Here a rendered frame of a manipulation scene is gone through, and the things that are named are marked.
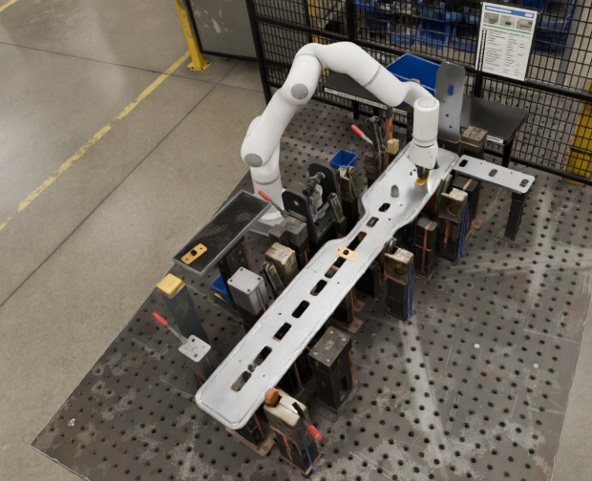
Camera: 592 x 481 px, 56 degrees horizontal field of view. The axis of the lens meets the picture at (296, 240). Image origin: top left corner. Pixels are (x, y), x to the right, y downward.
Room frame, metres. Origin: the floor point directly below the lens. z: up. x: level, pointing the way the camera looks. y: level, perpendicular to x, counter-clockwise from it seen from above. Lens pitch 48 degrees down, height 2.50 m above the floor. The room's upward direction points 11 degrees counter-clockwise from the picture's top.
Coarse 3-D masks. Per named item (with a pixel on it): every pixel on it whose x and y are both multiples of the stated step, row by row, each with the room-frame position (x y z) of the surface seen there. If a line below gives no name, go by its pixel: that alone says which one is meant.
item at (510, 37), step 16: (480, 16) 1.99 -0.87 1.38; (496, 16) 1.95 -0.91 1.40; (512, 16) 1.90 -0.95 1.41; (528, 16) 1.86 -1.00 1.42; (480, 32) 1.98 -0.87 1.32; (496, 32) 1.94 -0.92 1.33; (512, 32) 1.90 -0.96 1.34; (528, 32) 1.85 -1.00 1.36; (496, 48) 1.93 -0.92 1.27; (512, 48) 1.89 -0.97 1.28; (528, 48) 1.85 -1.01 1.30; (480, 64) 1.97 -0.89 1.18; (496, 64) 1.93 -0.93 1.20; (512, 64) 1.88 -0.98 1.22; (528, 64) 1.84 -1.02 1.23
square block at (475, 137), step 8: (472, 128) 1.73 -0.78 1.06; (464, 136) 1.69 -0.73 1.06; (472, 136) 1.68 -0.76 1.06; (480, 136) 1.67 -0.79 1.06; (464, 144) 1.69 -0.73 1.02; (472, 144) 1.66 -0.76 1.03; (480, 144) 1.66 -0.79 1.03; (464, 152) 1.69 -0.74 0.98; (472, 152) 1.66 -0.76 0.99; (480, 152) 1.67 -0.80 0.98; (464, 160) 1.68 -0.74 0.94; (464, 176) 1.68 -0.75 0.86
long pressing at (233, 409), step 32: (448, 160) 1.63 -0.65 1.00; (384, 192) 1.53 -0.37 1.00; (416, 192) 1.49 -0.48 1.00; (384, 224) 1.36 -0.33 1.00; (320, 256) 1.27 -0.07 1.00; (352, 256) 1.25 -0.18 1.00; (288, 288) 1.16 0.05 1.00; (288, 320) 1.03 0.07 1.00; (320, 320) 1.01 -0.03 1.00; (256, 352) 0.94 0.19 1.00; (288, 352) 0.92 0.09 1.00; (224, 384) 0.85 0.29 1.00; (256, 384) 0.83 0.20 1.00; (224, 416) 0.75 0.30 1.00
